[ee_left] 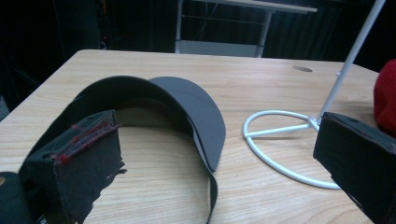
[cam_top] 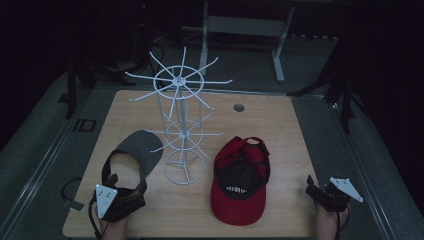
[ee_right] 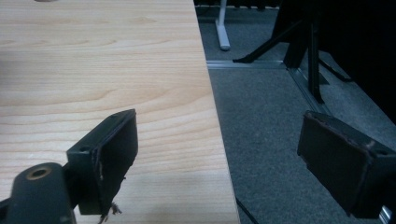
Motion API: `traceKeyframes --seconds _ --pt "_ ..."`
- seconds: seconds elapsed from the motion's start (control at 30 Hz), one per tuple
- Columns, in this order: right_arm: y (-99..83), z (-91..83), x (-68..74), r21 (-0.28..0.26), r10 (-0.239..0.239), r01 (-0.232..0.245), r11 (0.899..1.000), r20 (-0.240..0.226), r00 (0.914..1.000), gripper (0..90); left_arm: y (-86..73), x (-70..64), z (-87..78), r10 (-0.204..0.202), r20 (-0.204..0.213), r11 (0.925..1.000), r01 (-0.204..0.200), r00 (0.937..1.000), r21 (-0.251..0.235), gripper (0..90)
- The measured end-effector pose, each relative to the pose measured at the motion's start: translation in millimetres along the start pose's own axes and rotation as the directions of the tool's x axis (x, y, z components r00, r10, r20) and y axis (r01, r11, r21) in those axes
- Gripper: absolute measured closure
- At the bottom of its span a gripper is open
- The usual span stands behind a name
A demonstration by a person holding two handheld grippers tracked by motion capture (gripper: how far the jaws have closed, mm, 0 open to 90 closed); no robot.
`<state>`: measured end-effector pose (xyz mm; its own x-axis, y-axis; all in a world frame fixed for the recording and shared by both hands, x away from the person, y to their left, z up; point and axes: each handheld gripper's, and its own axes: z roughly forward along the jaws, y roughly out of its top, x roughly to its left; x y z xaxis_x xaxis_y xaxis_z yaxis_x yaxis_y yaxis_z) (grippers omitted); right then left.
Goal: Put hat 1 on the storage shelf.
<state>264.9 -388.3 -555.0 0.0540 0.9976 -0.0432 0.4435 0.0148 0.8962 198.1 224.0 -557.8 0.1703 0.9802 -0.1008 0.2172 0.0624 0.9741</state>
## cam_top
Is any red baseball cap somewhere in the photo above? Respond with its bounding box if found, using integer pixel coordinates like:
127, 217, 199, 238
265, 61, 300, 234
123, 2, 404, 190
209, 135, 271, 227

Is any grey sun visor cap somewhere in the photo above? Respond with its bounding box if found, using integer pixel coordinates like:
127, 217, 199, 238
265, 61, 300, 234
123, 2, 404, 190
101, 129, 165, 202

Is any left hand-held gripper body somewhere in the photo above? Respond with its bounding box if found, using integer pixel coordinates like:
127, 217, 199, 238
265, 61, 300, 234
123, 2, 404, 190
89, 183, 148, 223

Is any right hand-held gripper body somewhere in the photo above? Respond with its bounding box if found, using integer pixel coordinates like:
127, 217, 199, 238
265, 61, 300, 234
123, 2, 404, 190
319, 176, 365, 213

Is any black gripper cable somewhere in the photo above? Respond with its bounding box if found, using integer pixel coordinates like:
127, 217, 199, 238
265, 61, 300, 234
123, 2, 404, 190
87, 195, 103, 240
335, 206, 352, 240

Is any black metal stand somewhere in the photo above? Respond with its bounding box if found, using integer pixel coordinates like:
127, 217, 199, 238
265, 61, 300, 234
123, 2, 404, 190
64, 59, 135, 120
287, 64, 368, 135

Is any person's left hand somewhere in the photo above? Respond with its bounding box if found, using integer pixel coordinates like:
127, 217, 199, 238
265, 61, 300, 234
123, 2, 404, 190
101, 216, 130, 240

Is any white wire hat rack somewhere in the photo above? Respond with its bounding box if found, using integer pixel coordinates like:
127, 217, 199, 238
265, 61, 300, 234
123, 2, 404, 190
124, 46, 234, 186

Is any person's right hand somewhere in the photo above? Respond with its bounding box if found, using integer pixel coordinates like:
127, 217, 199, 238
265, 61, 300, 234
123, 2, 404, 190
316, 203, 350, 240

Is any black floor cable loop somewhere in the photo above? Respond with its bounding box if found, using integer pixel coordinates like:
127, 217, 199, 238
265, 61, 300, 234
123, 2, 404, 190
60, 177, 83, 202

